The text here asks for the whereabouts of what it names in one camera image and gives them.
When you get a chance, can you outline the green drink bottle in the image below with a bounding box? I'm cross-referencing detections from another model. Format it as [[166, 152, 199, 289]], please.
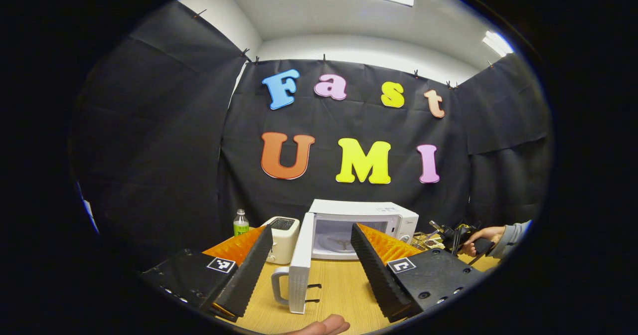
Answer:
[[233, 209, 250, 237]]

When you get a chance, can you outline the white microwave oven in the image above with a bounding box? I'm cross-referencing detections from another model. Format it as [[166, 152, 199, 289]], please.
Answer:
[[271, 198, 420, 315]]

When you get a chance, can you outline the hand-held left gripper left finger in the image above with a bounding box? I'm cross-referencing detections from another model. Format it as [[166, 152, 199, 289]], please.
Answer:
[[139, 224, 274, 322]]

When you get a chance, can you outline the glass turntable plate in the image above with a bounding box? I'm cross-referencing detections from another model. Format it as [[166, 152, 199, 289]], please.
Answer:
[[324, 233, 359, 253]]

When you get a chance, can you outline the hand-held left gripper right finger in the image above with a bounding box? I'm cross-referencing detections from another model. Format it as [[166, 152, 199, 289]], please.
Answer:
[[350, 223, 486, 323]]

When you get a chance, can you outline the black backdrop cloth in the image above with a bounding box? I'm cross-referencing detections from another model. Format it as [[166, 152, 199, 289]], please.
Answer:
[[70, 1, 554, 271]]

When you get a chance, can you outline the white toaster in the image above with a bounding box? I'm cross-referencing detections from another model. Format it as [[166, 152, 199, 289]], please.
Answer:
[[262, 216, 301, 265]]

